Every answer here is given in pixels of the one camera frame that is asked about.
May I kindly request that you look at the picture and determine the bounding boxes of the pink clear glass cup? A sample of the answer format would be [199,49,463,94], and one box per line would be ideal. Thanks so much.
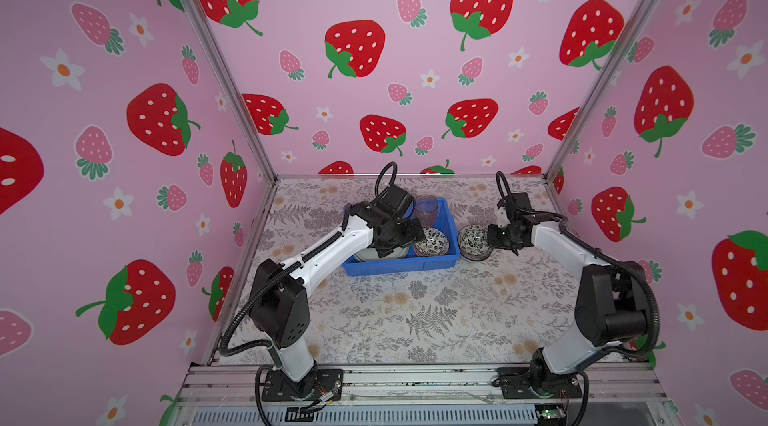
[414,194,439,228]

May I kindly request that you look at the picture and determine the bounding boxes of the pale green flower plate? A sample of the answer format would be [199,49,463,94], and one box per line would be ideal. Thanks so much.
[354,247,408,262]

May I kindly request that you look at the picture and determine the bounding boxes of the black leaf pattern bowl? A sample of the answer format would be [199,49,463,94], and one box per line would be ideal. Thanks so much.
[413,227,450,257]

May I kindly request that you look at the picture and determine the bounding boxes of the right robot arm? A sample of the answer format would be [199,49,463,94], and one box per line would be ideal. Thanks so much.
[487,192,661,397]

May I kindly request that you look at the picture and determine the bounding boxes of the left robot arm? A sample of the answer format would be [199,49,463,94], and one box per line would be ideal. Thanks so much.
[246,184,424,383]

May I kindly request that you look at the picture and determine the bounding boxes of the blue plastic bin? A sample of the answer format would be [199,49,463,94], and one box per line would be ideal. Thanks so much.
[342,198,460,276]

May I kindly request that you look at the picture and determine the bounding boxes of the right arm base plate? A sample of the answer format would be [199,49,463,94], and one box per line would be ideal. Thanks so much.
[491,367,583,400]

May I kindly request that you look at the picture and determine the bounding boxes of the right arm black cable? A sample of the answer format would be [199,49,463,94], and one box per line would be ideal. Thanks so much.
[560,221,661,361]

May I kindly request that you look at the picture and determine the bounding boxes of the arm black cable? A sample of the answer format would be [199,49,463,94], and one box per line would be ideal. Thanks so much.
[218,263,289,358]
[560,221,661,361]

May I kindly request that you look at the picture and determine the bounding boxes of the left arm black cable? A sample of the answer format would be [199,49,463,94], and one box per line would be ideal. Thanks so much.
[218,263,289,358]

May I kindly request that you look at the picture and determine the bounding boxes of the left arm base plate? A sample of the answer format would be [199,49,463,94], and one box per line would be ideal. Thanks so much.
[259,368,344,402]

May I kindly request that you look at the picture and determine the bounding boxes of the aluminium front rail frame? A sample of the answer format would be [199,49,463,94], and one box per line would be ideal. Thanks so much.
[169,363,682,425]

